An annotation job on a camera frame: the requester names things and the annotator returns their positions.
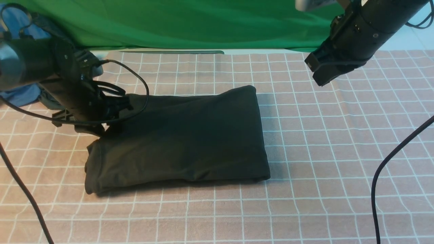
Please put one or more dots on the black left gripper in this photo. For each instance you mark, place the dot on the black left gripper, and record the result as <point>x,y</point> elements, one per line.
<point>87,104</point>

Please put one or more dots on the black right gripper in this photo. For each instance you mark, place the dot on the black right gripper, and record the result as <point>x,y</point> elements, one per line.
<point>355,36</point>

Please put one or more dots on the gray long-sleeved shirt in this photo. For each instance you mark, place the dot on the gray long-sleeved shirt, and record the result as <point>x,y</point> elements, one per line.
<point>214,138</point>

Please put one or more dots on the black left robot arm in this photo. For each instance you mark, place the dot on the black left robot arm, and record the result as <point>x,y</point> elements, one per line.
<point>66,73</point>

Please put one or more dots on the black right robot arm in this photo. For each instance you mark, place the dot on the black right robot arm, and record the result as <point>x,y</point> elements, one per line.
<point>408,8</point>

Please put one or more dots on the dark gray crumpled garment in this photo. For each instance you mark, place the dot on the dark gray crumpled garment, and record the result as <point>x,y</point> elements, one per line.
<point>46,28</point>

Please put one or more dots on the pink checkered tablecloth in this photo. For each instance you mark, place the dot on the pink checkered tablecloth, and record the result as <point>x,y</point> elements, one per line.
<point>323,145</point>

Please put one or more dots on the blue crumpled garment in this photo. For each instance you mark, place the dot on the blue crumpled garment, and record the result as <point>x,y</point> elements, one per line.
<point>15,19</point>

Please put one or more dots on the green backdrop cloth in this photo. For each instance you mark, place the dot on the green backdrop cloth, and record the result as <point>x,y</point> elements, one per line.
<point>188,24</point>

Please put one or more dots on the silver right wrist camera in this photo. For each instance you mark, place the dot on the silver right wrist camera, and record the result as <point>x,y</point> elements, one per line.
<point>310,5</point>

